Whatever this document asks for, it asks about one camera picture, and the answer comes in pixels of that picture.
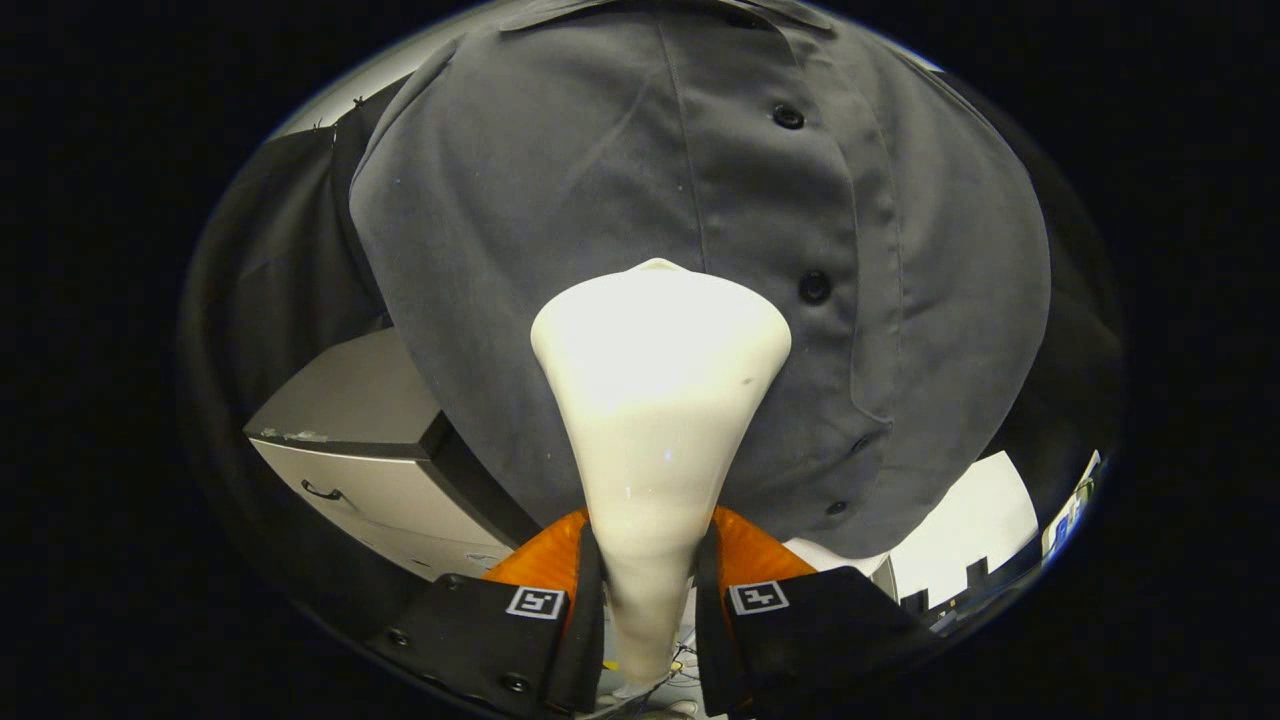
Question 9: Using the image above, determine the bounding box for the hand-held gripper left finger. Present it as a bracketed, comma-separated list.
[365, 507, 608, 719]

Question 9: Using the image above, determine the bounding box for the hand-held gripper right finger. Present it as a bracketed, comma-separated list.
[695, 505, 941, 719]

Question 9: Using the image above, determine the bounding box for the white garment steamer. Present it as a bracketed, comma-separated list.
[530, 258, 793, 691]

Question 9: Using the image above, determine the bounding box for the grey button shirt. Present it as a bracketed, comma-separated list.
[348, 0, 1053, 559]

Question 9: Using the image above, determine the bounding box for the grey cabinet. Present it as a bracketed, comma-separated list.
[243, 328, 541, 583]

